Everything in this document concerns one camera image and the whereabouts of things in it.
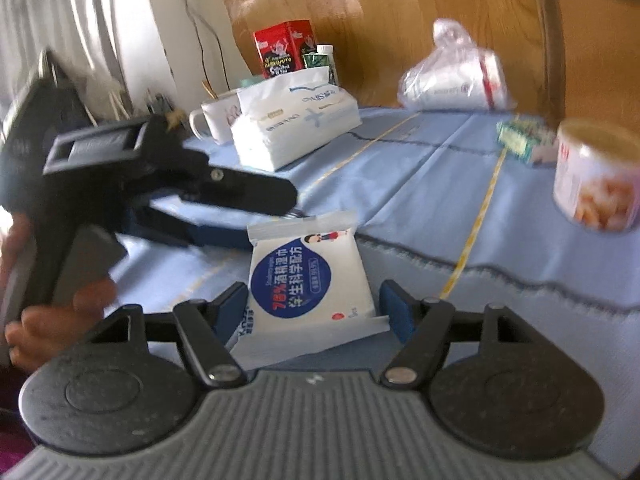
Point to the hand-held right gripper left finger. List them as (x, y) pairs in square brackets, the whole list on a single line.
[(232, 311)]

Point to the white mug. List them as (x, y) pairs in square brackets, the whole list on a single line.
[(217, 115)]

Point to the person's left hand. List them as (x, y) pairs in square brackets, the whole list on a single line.
[(60, 325)]

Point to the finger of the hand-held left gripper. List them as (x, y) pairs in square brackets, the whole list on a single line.
[(240, 190), (210, 237)]

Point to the green bottle with white cap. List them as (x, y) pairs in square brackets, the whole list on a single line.
[(325, 62)]

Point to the white tissue pack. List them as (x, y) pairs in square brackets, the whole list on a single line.
[(295, 120)]

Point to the white wet wipes packet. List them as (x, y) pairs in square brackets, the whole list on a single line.
[(305, 280)]

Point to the red tin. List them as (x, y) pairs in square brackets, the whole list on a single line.
[(280, 50)]

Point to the brown woven chair backrest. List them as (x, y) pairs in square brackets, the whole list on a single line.
[(595, 60)]

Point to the blue tablecloth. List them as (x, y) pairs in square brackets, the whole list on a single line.
[(500, 285)]

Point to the green patterned packet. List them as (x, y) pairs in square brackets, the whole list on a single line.
[(525, 140)]

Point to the wooden board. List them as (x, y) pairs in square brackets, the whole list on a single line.
[(425, 0)]

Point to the grey curtain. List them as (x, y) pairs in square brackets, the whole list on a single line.
[(75, 10)]

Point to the plastic bag with white roll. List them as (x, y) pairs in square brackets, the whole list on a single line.
[(450, 80)]

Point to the person's magenta clothing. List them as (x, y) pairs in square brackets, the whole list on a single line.
[(10, 410)]

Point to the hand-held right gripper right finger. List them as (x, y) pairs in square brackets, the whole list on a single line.
[(397, 312)]

